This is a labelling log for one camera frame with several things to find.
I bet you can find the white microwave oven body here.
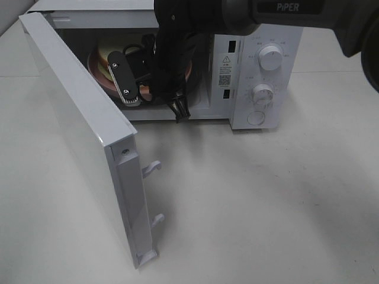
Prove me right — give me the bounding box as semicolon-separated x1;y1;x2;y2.
21;1;303;130

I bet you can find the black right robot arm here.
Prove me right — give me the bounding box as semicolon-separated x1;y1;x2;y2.
115;1;378;129

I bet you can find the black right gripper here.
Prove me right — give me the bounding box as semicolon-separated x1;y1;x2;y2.
124;31;204;123

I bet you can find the white microwave door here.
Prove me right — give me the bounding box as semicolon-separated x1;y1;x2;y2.
20;12;165;267

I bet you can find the toast sandwich with lettuce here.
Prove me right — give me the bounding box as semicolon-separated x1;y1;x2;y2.
97;34;142;82

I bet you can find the white lower timer knob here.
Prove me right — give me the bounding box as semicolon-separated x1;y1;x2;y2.
252;84;274;105

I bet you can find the white round door button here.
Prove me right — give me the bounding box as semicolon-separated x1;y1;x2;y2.
247;111;265;125

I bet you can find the pink round plate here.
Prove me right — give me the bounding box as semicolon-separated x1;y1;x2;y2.
87;47;192;103

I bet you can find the white upper power knob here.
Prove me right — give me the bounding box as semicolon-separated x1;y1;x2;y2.
258;44;283;71

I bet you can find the white warning label sticker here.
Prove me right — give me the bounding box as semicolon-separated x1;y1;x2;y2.
217;53;236;88

